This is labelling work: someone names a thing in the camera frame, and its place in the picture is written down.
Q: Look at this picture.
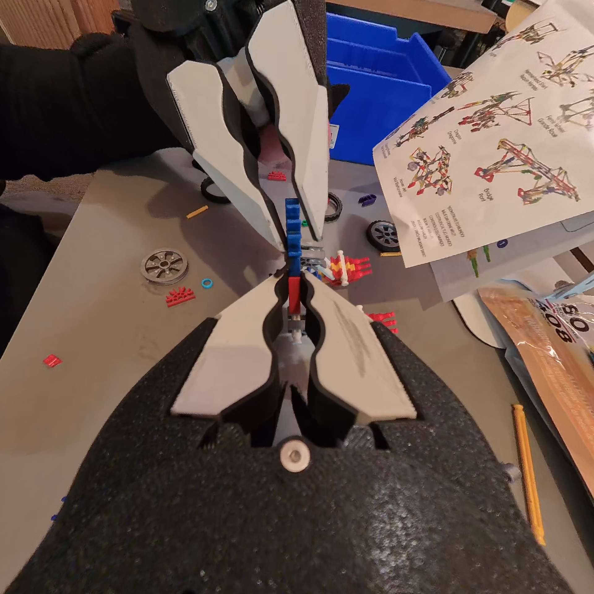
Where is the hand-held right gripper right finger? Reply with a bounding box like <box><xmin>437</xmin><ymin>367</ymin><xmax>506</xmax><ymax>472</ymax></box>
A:
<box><xmin>301</xmin><ymin>271</ymin><xmax>417</xmax><ymax>427</ymax></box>

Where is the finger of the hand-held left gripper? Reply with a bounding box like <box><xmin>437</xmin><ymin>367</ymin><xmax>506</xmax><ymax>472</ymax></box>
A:
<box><xmin>166</xmin><ymin>60</ymin><xmax>286</xmax><ymax>254</ymax></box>
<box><xmin>245</xmin><ymin>0</ymin><xmax>331</xmax><ymax>242</ymax></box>

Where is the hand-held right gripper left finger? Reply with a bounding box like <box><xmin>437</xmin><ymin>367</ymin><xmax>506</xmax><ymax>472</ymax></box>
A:
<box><xmin>171</xmin><ymin>271</ymin><xmax>286</xmax><ymax>422</ymax></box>

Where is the colourful construction toy model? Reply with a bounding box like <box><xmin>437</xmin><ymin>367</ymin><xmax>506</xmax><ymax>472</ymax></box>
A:
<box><xmin>278</xmin><ymin>246</ymin><xmax>399</xmax><ymax>353</ymax></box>

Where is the blue snowflake connector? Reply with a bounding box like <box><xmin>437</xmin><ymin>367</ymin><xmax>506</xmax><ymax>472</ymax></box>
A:
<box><xmin>284</xmin><ymin>198</ymin><xmax>303</xmax><ymax>279</ymax></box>

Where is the person's left forearm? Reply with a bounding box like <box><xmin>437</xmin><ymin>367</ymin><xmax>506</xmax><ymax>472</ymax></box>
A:
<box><xmin>0</xmin><ymin>25</ymin><xmax>186</xmax><ymax>183</ymax></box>

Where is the person's left hand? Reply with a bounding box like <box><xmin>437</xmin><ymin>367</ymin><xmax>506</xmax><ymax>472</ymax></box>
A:
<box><xmin>256</xmin><ymin>123</ymin><xmax>293</xmax><ymax>167</ymax></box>

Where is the blue plastic bin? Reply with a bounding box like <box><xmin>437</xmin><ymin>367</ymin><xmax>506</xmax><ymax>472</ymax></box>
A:
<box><xmin>325</xmin><ymin>11</ymin><xmax>453</xmax><ymax>167</ymax></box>

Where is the wooden pillar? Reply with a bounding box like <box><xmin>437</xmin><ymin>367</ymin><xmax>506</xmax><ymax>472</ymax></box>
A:
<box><xmin>28</xmin><ymin>0</ymin><xmax>114</xmax><ymax>47</ymax></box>

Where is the grey spoked pulley wheel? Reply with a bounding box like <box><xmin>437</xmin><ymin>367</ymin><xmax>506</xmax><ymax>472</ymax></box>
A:
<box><xmin>140</xmin><ymin>248</ymin><xmax>190</xmax><ymax>285</ymax></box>

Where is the white foam board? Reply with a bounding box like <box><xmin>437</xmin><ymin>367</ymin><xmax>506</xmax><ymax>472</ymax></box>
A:
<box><xmin>452</xmin><ymin>278</ymin><xmax>511</xmax><ymax>349</ymax></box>

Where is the black wheel with grey hub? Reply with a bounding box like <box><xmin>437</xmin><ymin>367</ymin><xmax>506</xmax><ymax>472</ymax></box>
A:
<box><xmin>367</xmin><ymin>219</ymin><xmax>402</xmax><ymax>253</ymax></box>

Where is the long wooden table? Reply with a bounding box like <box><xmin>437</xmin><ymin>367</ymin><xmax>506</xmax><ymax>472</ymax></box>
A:
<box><xmin>325</xmin><ymin>0</ymin><xmax>497</xmax><ymax>34</ymax></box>

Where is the white instruction booklet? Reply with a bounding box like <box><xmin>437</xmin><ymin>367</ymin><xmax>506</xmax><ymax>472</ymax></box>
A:
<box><xmin>429</xmin><ymin>218</ymin><xmax>594</xmax><ymax>302</ymax></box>

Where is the brown plastic bag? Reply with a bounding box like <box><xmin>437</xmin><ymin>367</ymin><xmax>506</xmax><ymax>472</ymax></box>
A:
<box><xmin>478</xmin><ymin>285</ymin><xmax>594</xmax><ymax>497</ymax></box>

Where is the long yellow rod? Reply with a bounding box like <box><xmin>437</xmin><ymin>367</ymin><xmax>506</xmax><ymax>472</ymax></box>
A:
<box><xmin>512</xmin><ymin>404</ymin><xmax>546</xmax><ymax>546</ymax></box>

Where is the toy models instruction sheet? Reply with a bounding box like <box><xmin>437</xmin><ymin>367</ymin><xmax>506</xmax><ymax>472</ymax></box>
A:
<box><xmin>372</xmin><ymin>0</ymin><xmax>594</xmax><ymax>269</ymax></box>

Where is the white metal stand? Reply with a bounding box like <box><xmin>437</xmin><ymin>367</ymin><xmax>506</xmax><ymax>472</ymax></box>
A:
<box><xmin>540</xmin><ymin>274</ymin><xmax>594</xmax><ymax>302</ymax></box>

